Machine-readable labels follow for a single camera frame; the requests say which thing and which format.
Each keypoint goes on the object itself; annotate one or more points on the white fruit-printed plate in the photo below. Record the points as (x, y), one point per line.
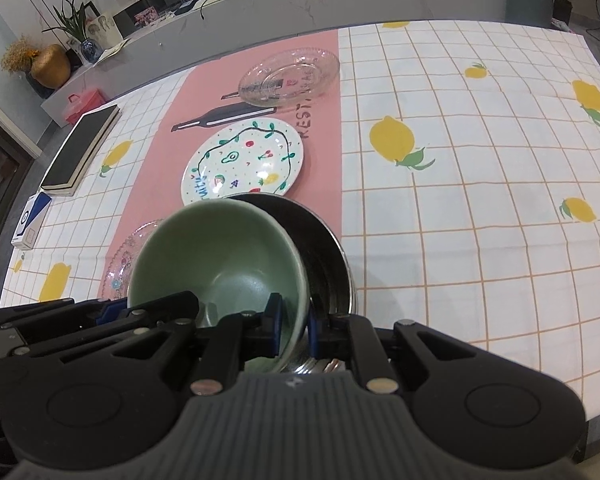
(245, 170)

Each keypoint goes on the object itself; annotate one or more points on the pink storage basket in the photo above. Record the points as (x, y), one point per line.
(82, 106)

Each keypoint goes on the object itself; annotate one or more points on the pink printed table mat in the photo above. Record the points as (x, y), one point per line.
(320, 180)

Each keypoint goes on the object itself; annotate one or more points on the clear glass plate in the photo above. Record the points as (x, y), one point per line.
(290, 77)

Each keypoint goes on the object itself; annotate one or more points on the orange steel bowl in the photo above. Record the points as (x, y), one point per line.
(322, 250)

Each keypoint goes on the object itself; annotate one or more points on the lemon checkered tablecloth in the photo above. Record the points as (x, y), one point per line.
(480, 210)

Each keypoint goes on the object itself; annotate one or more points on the gold vase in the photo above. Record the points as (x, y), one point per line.
(51, 66)

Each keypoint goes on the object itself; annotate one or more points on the blue and white box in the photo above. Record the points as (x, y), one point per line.
(30, 220)

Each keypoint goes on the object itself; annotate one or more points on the white marble console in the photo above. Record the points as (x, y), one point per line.
(330, 0)

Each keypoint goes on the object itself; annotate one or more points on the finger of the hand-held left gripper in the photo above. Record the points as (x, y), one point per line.
(111, 311)
(165, 305)

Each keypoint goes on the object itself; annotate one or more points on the long-leaf green plant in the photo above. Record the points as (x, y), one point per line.
(72, 15)

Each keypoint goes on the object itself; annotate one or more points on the loose papers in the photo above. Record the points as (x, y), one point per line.
(114, 50)

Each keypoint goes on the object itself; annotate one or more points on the black notebook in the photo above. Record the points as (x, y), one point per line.
(77, 152)

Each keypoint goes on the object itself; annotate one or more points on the green ceramic bowl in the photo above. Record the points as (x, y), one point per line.
(220, 250)

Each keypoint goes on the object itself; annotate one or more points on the white mushroom picture card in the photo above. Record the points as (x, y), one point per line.
(102, 30)

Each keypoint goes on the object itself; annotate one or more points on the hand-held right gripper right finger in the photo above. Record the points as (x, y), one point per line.
(316, 335)

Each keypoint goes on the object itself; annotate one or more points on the blue glass vase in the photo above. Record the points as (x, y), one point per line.
(91, 51)

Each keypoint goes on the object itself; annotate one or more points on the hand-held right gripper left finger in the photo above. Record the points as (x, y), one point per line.
(275, 317)

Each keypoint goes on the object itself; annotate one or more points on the dried yellow flowers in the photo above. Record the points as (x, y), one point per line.
(17, 55)

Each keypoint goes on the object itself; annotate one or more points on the pink photo card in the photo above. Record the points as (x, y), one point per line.
(146, 16)

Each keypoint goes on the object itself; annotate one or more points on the floral glass plate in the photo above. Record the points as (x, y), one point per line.
(125, 265)

